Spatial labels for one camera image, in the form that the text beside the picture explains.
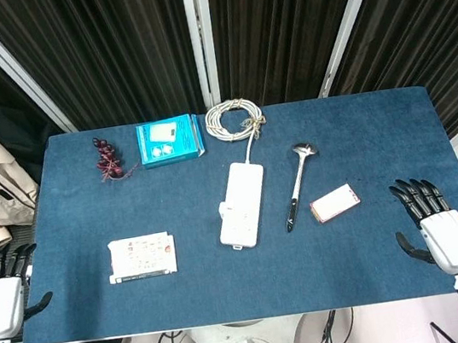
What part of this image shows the white printed booklet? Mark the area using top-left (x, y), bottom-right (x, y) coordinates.
top-left (103, 230), bottom-right (181, 286)

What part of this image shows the black garment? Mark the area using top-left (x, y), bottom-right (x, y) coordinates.
top-left (0, 78), bottom-right (72, 189)

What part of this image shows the pink-edged card pack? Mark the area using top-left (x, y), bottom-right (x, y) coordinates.
top-left (307, 182), bottom-right (364, 226)

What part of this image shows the metal ladle black handle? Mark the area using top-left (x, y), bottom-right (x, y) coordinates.
top-left (273, 140), bottom-right (331, 235)

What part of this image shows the brown twine cable tie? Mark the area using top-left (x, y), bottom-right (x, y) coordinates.
top-left (239, 113), bottom-right (270, 141)

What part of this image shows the white power strip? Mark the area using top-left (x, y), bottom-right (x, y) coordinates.
top-left (208, 157), bottom-right (276, 253)

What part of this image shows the blue table cloth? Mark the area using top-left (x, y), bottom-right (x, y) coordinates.
top-left (0, 74), bottom-right (458, 343)

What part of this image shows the dark red grape bunch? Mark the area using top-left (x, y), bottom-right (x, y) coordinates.
top-left (90, 131), bottom-right (142, 184)

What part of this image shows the blue kitchen scale box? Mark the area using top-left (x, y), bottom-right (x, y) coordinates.
top-left (134, 112), bottom-right (208, 172)

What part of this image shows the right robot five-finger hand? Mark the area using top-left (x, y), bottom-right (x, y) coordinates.
top-left (386, 170), bottom-right (458, 283)

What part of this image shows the coiled white power cable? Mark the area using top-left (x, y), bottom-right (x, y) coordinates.
top-left (201, 94), bottom-right (274, 171)

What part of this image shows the white partition post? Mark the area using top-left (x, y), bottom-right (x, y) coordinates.
top-left (0, 0), bottom-right (78, 143)
top-left (304, 0), bottom-right (408, 99)
top-left (181, 0), bottom-right (225, 111)

